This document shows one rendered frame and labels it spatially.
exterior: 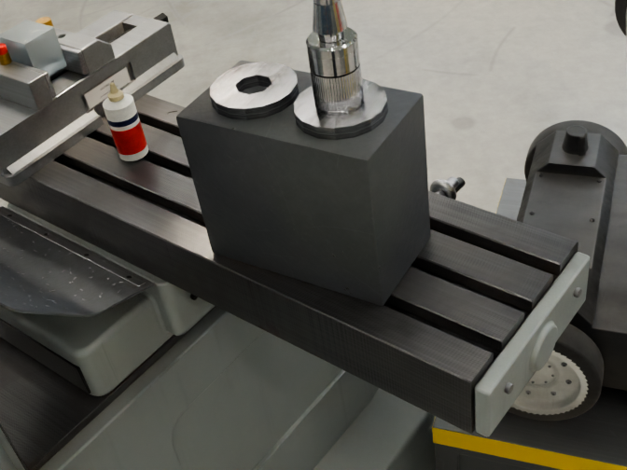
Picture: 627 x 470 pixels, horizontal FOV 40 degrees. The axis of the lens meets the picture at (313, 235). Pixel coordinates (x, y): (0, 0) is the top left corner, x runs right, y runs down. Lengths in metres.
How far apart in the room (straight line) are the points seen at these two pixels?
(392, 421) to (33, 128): 0.89
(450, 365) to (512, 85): 2.23
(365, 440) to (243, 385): 0.40
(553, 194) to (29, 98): 0.89
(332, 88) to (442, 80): 2.26
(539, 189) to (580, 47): 1.69
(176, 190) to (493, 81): 2.05
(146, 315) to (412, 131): 0.46
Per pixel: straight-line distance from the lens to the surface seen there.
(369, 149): 0.78
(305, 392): 1.53
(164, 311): 1.13
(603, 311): 1.40
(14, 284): 1.08
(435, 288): 0.91
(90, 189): 1.15
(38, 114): 1.22
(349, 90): 0.80
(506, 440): 1.44
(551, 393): 1.43
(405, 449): 1.68
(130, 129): 1.15
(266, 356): 1.38
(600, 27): 3.36
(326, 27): 0.78
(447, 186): 1.69
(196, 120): 0.87
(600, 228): 1.52
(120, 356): 1.13
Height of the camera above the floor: 1.56
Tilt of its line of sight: 40 degrees down
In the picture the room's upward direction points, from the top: 9 degrees counter-clockwise
